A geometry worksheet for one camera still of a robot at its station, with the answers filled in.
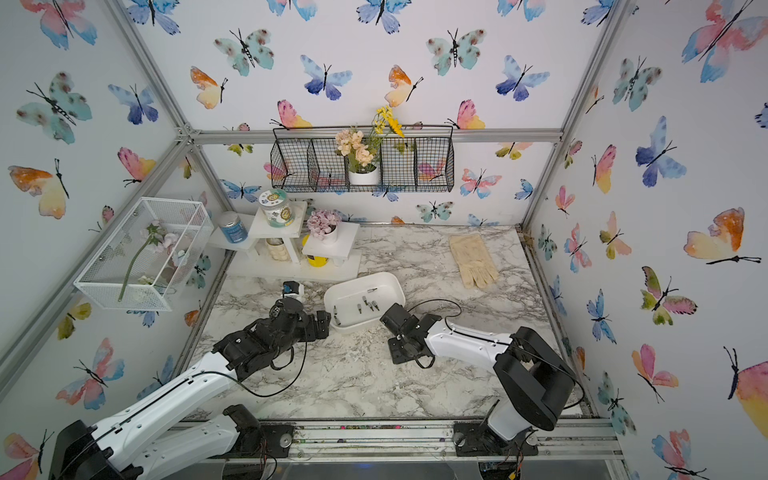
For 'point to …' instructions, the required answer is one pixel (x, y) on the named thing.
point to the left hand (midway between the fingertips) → (319, 315)
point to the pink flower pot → (323, 224)
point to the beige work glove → (471, 256)
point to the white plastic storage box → (361, 302)
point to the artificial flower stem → (153, 236)
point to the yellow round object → (317, 261)
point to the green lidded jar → (277, 210)
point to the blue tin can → (232, 227)
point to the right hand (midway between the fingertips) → (401, 349)
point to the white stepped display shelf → (289, 254)
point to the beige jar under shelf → (277, 249)
